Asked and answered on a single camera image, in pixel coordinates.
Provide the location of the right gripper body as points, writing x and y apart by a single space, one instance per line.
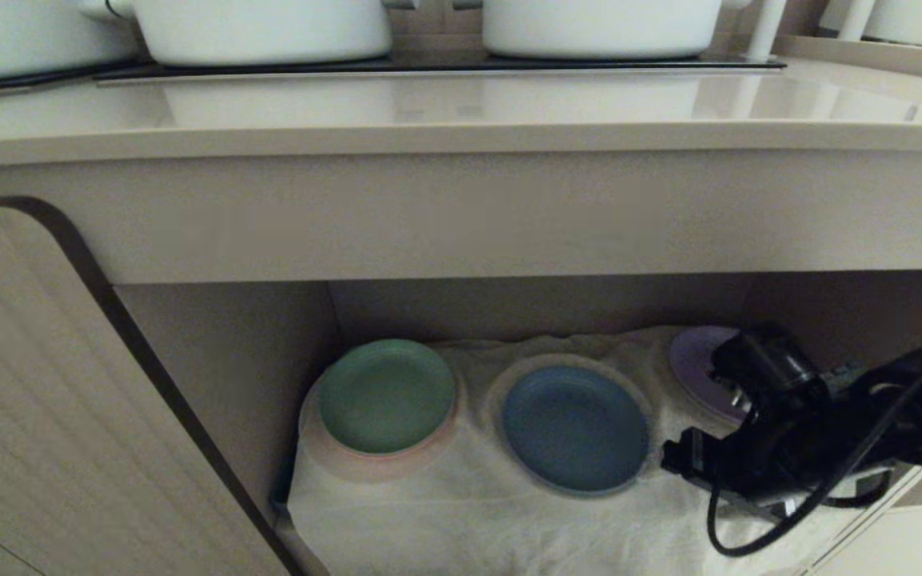
780 448

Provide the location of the purple plate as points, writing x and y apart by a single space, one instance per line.
692 368

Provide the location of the blue plate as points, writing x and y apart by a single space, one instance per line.
576 428

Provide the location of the green plate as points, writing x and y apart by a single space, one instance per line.
387 396

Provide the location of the pink plate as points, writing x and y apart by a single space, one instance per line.
365 468

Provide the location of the white cloth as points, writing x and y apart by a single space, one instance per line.
460 528

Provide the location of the white toaster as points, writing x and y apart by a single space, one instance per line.
920 20

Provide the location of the white pot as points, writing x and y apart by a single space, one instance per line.
600 28
261 28

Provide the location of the black glass cooktop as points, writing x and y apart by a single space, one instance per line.
437 66

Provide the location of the beige cabinet door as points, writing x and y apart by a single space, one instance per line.
53 400

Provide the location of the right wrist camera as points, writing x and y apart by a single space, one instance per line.
774 506

